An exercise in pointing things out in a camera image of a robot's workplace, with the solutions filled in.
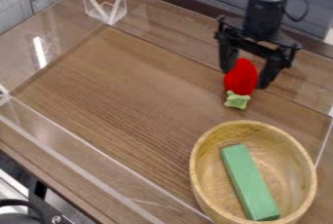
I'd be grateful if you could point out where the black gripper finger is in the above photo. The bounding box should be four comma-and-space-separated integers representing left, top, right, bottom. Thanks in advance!
218, 36, 239, 73
258, 56, 282, 90

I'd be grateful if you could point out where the clear acrylic corner bracket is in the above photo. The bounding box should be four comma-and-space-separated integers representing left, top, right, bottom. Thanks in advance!
82, 0, 127, 25

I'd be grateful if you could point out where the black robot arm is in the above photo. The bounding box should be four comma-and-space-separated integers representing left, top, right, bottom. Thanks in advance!
214, 0, 308, 89

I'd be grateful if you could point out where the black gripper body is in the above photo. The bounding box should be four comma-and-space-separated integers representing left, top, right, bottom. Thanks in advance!
214, 15, 302, 68

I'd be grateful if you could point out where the clear acrylic enclosure wall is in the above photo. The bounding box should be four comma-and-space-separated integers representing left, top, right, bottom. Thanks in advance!
0, 86, 212, 224

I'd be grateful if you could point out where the wooden oval bowl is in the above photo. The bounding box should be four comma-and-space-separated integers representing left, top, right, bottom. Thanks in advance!
188, 120, 316, 224

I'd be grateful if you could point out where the black cable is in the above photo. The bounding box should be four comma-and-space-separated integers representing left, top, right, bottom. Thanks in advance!
283, 0, 310, 23

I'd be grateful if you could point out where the green rectangular block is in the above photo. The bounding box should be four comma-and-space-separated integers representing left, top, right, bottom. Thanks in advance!
219, 144, 280, 221

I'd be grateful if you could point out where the red plush strawberry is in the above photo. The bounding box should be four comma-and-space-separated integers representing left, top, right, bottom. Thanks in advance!
223, 58, 259, 110

